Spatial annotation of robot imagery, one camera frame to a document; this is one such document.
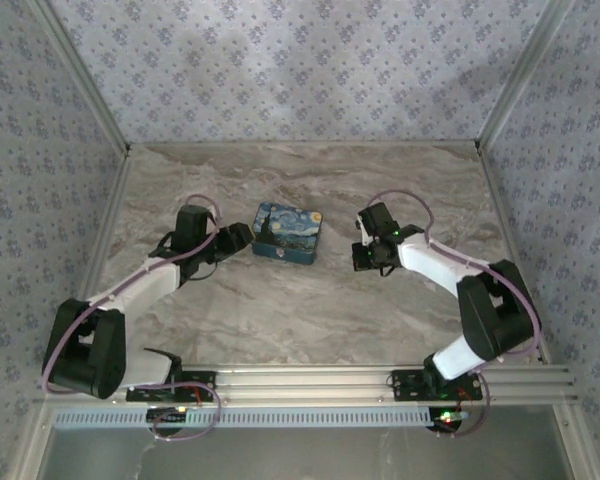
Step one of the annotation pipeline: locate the black controller board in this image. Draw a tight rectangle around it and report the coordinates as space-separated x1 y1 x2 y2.
146 406 190 425

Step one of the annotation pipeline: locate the aluminium table side rail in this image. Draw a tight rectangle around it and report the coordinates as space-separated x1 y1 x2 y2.
477 144 551 365
57 149 132 369

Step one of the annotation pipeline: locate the aluminium mounting rail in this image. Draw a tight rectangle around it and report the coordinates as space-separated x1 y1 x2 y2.
33 364 580 405

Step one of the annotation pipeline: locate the aluminium lower frame post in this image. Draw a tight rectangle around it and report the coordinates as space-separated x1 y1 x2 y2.
552 402 600 480
7 399 56 480

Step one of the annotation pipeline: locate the grey metal panel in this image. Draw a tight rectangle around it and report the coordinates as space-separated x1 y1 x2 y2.
39 404 576 480

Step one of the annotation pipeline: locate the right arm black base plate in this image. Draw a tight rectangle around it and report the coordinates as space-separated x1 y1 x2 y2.
390 369 484 403

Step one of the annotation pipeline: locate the starry night painted tin box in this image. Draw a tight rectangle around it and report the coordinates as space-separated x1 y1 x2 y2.
251 201 325 265

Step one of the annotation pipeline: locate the grey slotted cable duct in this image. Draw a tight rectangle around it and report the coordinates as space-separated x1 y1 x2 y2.
53 406 431 430

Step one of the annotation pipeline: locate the aluminium frame post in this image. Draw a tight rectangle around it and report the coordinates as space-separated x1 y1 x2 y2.
7 399 56 480
32 0 132 154
552 402 600 480
477 0 577 151

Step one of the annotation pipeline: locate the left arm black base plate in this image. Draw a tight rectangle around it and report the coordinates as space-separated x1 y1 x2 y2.
125 370 217 404

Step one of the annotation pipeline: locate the controller board with lit leds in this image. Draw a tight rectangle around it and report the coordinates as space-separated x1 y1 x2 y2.
428 407 470 432

